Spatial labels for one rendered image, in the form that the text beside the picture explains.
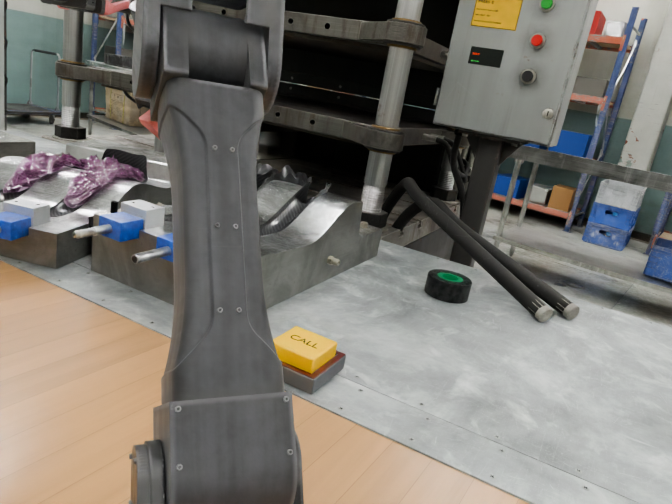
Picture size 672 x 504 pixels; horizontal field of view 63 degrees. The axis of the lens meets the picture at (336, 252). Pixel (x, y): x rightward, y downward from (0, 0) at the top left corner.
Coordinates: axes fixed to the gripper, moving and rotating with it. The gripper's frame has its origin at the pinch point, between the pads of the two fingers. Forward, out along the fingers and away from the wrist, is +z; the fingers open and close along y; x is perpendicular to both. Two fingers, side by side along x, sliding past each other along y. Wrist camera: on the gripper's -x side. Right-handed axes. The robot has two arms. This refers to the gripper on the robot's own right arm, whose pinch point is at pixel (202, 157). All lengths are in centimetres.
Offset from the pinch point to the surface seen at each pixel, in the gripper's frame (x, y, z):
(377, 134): -62, 6, 33
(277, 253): -1.0, -8.4, 14.7
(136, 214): 5.7, 9.9, 8.4
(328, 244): -14.1, -8.4, 24.0
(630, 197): -465, -69, 320
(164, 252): 11.0, -0.6, 7.1
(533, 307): -26, -41, 36
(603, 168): -294, -40, 182
